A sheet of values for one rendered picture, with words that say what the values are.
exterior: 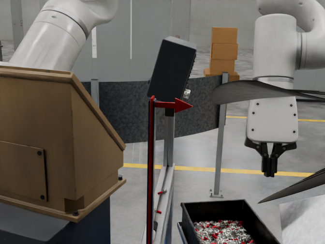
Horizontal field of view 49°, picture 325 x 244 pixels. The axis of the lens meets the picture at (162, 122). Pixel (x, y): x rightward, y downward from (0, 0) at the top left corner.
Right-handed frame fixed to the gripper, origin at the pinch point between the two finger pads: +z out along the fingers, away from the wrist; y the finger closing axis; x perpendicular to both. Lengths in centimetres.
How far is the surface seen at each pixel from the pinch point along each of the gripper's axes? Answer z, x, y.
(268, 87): -11.9, -35.4, -7.8
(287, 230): 8.7, -16.8, -0.2
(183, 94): -18.5, 36.9, -20.3
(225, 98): -12.2, -19.3, -11.4
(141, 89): -32, 142, -50
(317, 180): 1.2, -8.9, 6.9
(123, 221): 56, 161, -61
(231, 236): 16.8, 5.9, -6.5
